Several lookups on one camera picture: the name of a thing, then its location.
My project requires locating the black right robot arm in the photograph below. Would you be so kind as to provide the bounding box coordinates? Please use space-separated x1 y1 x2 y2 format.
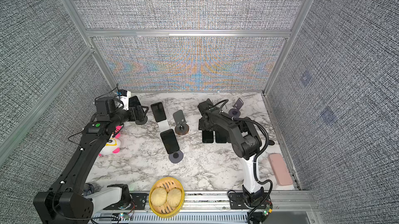
197 99 273 208

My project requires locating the aluminium frame rail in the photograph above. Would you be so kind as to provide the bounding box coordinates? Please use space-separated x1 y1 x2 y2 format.
91 191 323 224

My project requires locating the far-left phone pink case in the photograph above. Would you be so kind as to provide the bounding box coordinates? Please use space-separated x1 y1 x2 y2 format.
128 96 142 110

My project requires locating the pink striped plush toy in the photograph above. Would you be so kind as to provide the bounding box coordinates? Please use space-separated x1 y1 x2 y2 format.
98 126 122 157

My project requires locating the dark grey round stand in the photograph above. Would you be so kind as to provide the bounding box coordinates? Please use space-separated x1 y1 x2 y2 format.
135 116 148 125

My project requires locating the purple round stand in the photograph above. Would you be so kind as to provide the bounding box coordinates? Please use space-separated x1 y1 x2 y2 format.
168 150 184 164
228 98 244 118

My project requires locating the pink rectangular case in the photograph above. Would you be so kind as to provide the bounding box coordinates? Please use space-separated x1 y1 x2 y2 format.
268 153 293 186

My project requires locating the left steamed bun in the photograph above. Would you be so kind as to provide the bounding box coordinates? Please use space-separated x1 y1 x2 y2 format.
150 187 168 207

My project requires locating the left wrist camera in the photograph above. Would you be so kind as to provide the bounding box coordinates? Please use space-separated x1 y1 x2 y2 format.
115 89 132 110

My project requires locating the purple round stand front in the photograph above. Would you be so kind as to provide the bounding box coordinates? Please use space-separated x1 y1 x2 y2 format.
168 150 184 164

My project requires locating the steamed bun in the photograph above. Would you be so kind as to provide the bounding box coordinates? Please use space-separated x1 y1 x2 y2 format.
167 188 182 207
150 187 168 207

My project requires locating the black phone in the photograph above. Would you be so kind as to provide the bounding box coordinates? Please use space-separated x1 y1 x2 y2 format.
160 129 180 154
215 131 227 144
151 102 167 123
202 131 215 144

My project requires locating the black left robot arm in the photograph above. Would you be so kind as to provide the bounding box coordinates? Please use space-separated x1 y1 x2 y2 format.
33 96 149 224

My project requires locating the yellow bamboo steamer basket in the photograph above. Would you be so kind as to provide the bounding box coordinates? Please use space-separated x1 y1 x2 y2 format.
149 177 185 218

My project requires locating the purple round stand right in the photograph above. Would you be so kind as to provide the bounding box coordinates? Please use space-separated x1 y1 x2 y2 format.
228 98 244 118

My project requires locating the right steamed bun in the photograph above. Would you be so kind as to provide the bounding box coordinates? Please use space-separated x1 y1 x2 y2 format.
167 188 182 207

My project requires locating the white phone stand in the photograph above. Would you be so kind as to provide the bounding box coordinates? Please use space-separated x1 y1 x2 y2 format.
158 120 170 133

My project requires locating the wooden base stand back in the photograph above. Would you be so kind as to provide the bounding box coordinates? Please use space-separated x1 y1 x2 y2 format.
173 110 190 136

